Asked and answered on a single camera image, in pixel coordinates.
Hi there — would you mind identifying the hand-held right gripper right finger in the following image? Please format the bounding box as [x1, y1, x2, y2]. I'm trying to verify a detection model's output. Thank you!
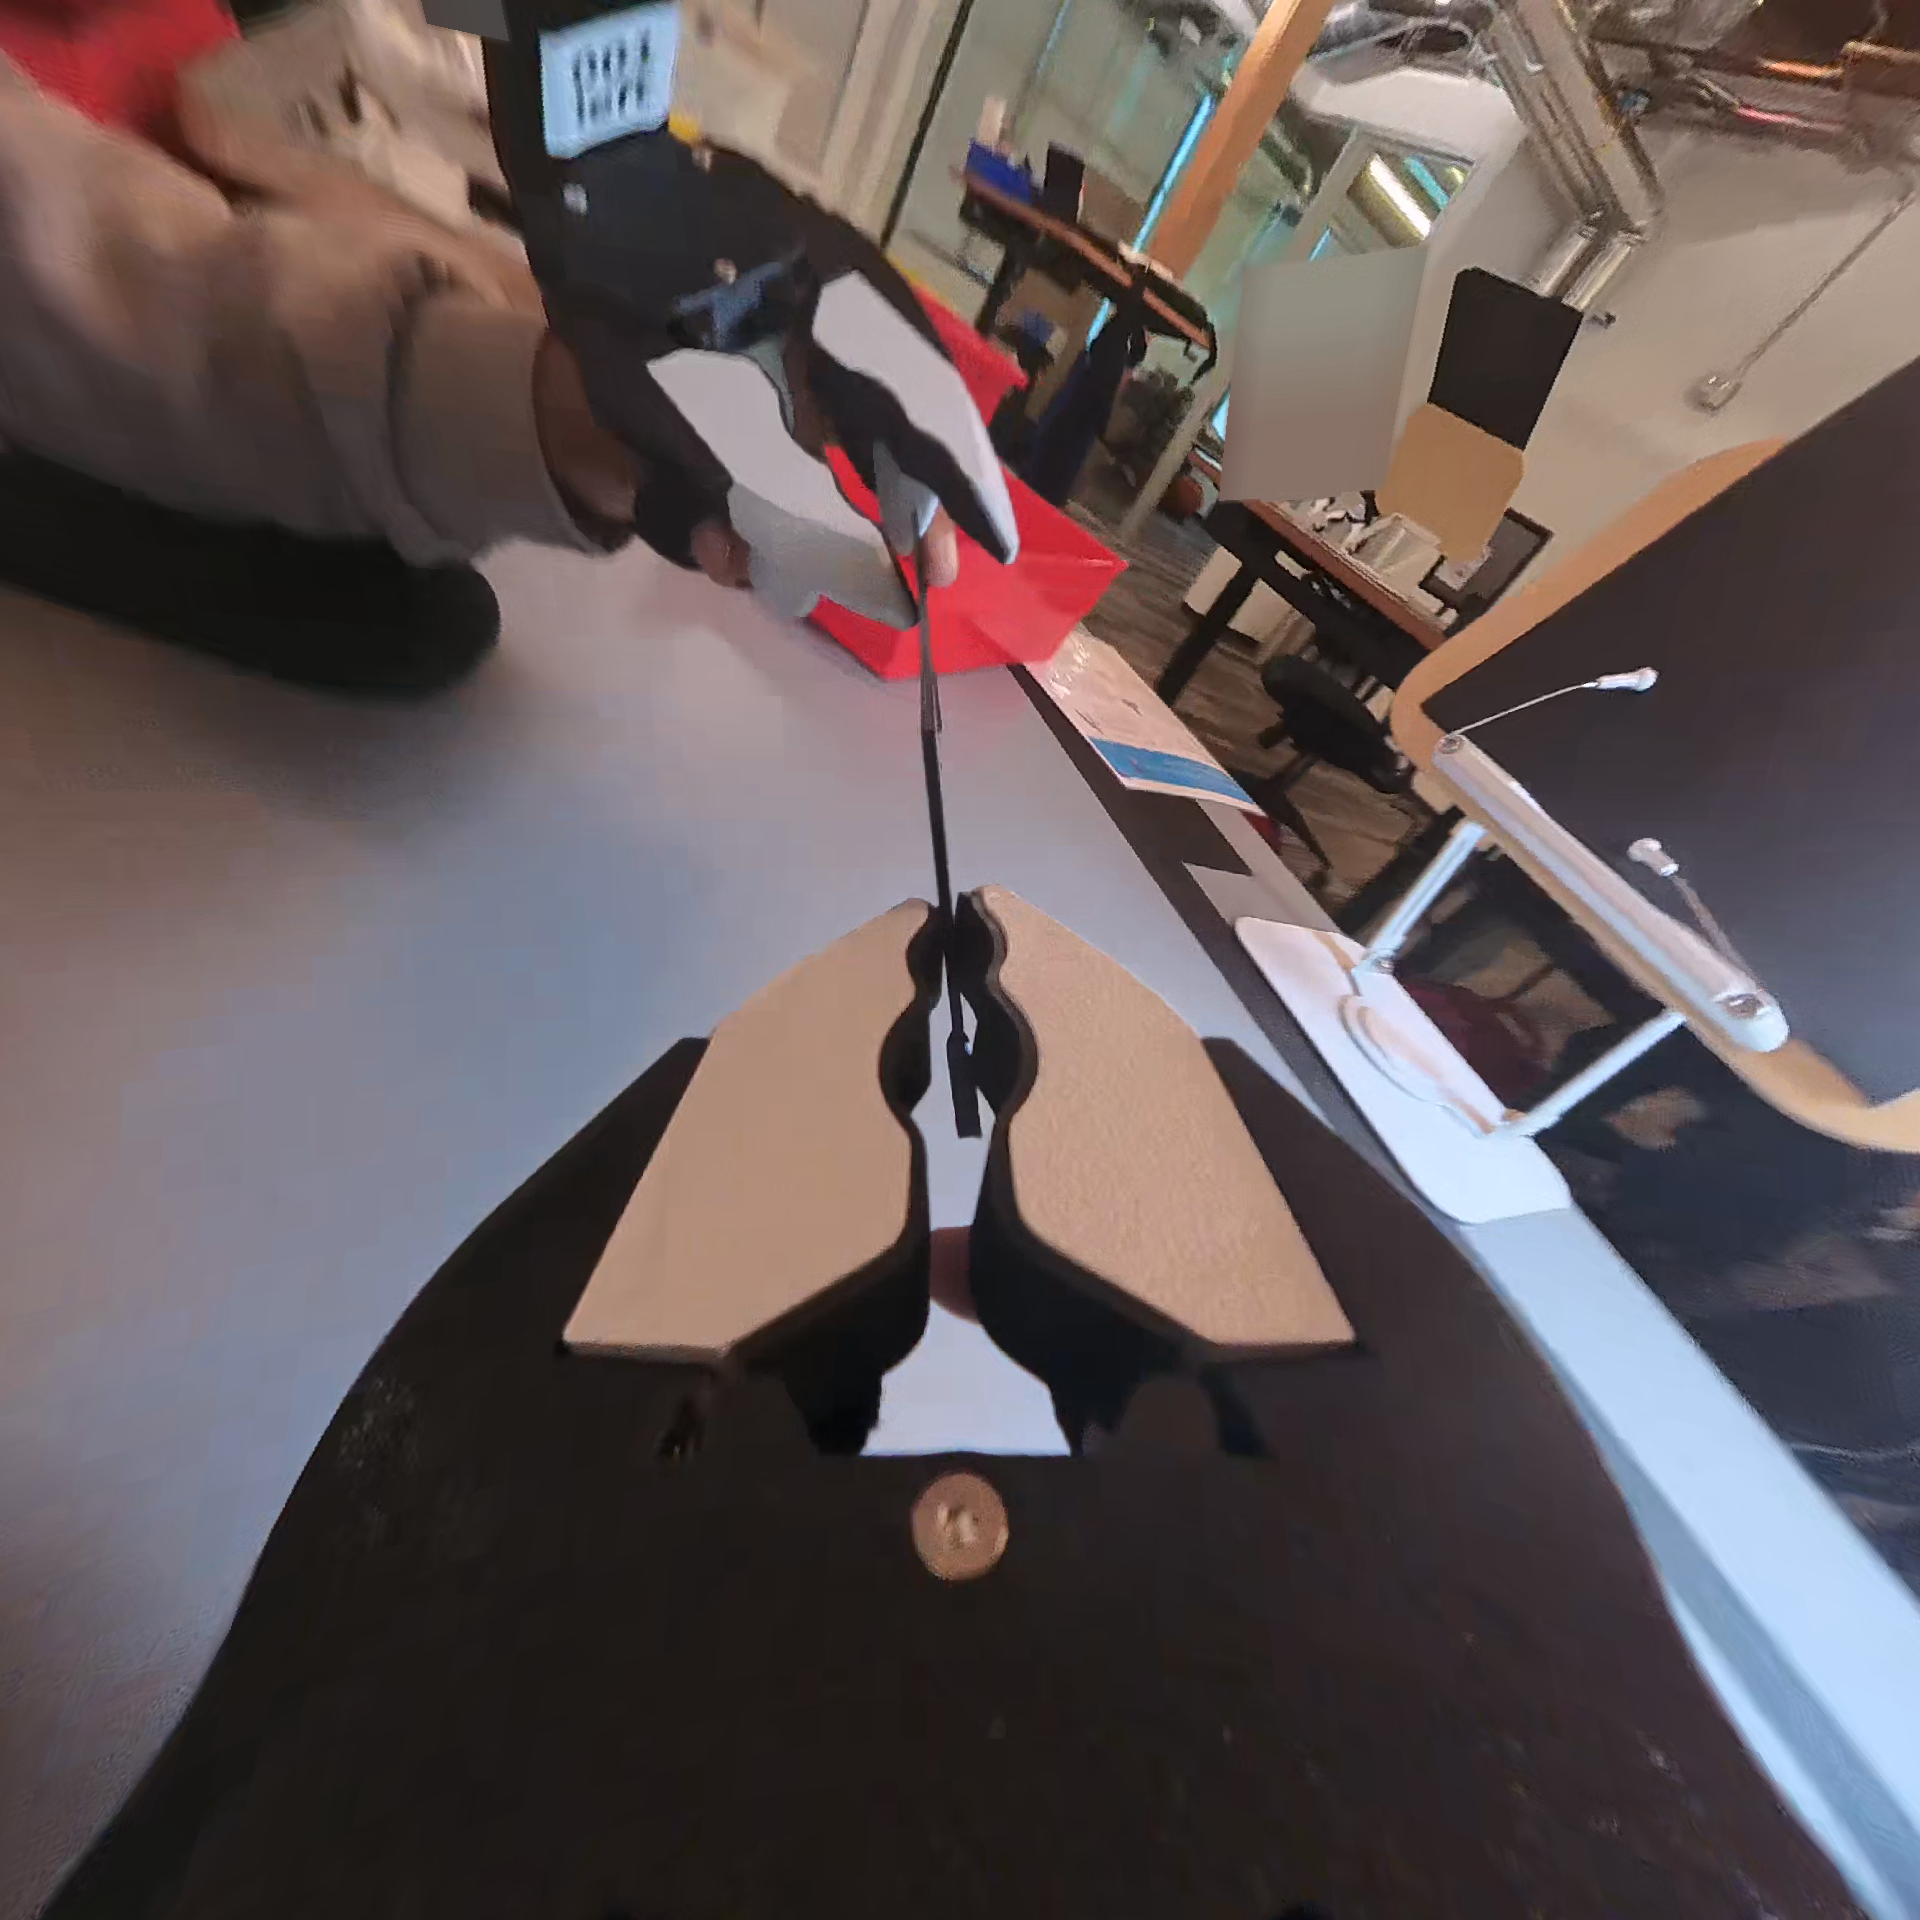
[969, 884, 1358, 1361]

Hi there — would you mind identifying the wooden desk black frame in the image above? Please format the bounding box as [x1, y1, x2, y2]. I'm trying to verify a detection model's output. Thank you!
[959, 164, 1222, 393]

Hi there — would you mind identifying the white metal bracket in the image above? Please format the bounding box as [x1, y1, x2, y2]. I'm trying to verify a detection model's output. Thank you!
[1432, 668, 1795, 1056]

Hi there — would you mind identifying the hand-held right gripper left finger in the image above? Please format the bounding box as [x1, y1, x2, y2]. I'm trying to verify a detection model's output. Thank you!
[566, 900, 938, 1361]

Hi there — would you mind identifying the long wooden desk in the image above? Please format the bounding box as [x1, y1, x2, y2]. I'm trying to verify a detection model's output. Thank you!
[1155, 502, 1449, 705]

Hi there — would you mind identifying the silver ventilation duct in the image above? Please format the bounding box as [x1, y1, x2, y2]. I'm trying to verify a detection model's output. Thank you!
[1501, 0, 1667, 302]

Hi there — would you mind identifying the white metal rod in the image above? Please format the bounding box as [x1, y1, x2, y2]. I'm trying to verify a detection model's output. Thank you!
[1517, 1007, 1689, 1126]
[1358, 808, 1489, 969]

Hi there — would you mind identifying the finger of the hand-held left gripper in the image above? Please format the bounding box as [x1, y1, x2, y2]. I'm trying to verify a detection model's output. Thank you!
[815, 268, 1025, 569]
[648, 347, 922, 633]

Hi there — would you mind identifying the beige chair with black cover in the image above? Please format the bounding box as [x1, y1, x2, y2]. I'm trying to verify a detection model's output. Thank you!
[1377, 268, 1590, 557]

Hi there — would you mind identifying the black board with wooden rim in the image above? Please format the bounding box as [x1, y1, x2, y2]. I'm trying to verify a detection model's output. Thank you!
[1387, 358, 1920, 1156]

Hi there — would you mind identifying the black plate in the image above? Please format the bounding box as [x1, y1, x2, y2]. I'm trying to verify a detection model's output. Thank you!
[896, 545, 986, 1142]

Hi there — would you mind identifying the blue white paper sheet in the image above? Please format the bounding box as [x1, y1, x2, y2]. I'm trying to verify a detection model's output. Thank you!
[1042, 631, 1263, 811]

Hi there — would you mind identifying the red plastic basket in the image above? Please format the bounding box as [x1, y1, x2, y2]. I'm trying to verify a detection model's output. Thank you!
[0, 0, 250, 128]

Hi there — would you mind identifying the person's left forearm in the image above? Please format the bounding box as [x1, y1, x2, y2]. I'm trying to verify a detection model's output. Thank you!
[0, 59, 601, 565]

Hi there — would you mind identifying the low red plastic bin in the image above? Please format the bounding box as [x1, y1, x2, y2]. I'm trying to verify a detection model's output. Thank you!
[810, 285, 1130, 683]

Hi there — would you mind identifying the person's left hand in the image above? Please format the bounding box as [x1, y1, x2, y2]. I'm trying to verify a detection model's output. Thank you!
[533, 333, 965, 590]

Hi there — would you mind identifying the dark red floor container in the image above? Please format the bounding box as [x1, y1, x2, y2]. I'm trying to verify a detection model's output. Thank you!
[1401, 976, 1562, 1112]

